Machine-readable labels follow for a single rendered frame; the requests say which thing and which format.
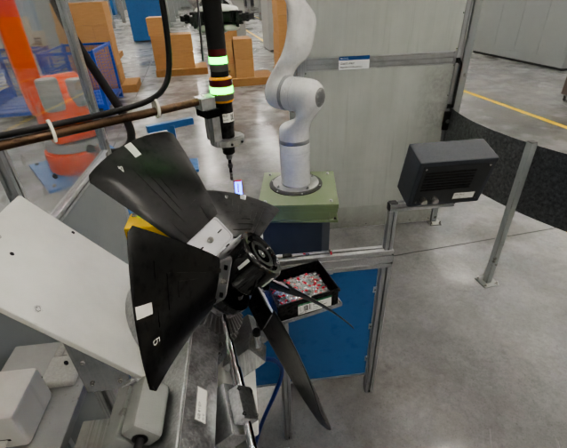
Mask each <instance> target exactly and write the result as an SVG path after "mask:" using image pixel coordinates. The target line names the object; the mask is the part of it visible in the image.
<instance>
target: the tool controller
mask: <svg viewBox="0 0 567 448"><path fill-rule="evenodd" d="M498 160H499V157H498V155H497V154H496V153H495V152H494V151H493V149H492V148H491V147H490V146H489V144H488V143H487V142H486V141H485V140H484V139H474V140H450V141H438V142H426V143H414V144H410V145H409V147H408V151H407V154H406V158H405V160H404V164H403V169H402V172H401V176H400V179H399V181H398V185H397V187H398V189H399V191H400V193H401V195H402V197H403V200H404V201H405V202H406V206H419V205H429V204H448V203H459V202H469V201H477V200H478V198H479V196H480V195H481V194H482V192H483V189H484V187H485V185H486V183H487V181H488V179H489V178H490V176H491V173H492V171H493V169H494V167H495V165H496V163H497V162H498Z"/></svg>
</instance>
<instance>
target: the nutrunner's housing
mask: <svg viewBox="0 0 567 448"><path fill-rule="evenodd" d="M216 108H220V114H221V116H220V126H221V133H222V139H231V138H234V137H235V129H234V124H235V122H234V113H233V104H232V102H229V103H224V104H217V103H216ZM222 153H223V154H225V155H232V154H234V153H235V147H232V148H222Z"/></svg>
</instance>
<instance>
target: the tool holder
mask: <svg viewBox="0 0 567 448"><path fill-rule="evenodd" d="M195 98H198V100H199V106H196V107H195V109H196V114H197V115H198V116H200V117H203V118H204V122H205V129H206V135H207V140H210V143H211V145H212V146H214V147H216V148H232V147H237V146H239V145H242V144H243V143H244V134H243V133H241V132H235V137H234V138H231V139H222V133H221V126H220V116H221V114H220V108H216V102H215V97H214V96H209V97H201V95H199V96H195V97H193V99H195Z"/></svg>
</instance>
